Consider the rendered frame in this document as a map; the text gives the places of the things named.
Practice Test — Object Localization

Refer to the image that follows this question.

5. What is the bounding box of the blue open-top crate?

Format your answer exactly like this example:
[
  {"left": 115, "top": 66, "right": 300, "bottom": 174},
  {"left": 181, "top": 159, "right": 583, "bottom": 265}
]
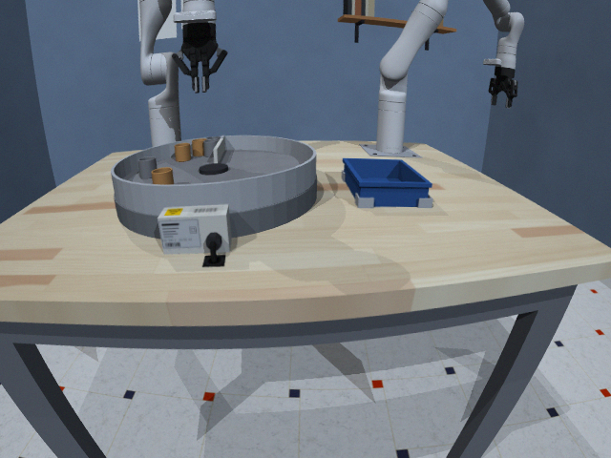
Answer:
[{"left": 343, "top": 158, "right": 432, "bottom": 207}]

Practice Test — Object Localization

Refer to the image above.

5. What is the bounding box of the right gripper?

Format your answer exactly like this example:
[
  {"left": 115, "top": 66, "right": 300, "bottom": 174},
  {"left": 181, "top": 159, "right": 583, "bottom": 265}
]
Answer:
[{"left": 172, "top": 23, "right": 227, "bottom": 93}]

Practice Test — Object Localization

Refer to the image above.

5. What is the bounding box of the bronze bushing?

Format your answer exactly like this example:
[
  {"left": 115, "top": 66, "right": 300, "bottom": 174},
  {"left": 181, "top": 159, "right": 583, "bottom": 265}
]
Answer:
[
  {"left": 175, "top": 143, "right": 191, "bottom": 162},
  {"left": 152, "top": 167, "right": 174, "bottom": 185},
  {"left": 192, "top": 138, "right": 207, "bottom": 156}
]

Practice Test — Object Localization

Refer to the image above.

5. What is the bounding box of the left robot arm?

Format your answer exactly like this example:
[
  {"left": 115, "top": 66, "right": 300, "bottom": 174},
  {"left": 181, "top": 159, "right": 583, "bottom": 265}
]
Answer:
[{"left": 376, "top": 0, "right": 524, "bottom": 154}]

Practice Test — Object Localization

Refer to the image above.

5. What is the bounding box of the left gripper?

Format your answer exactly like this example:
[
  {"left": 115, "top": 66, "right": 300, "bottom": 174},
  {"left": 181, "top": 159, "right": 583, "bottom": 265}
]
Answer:
[{"left": 489, "top": 67, "right": 518, "bottom": 109}]

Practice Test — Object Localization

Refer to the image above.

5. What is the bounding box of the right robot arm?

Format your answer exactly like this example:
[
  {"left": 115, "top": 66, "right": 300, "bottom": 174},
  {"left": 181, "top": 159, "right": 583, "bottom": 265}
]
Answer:
[{"left": 139, "top": 0, "right": 217, "bottom": 147}]

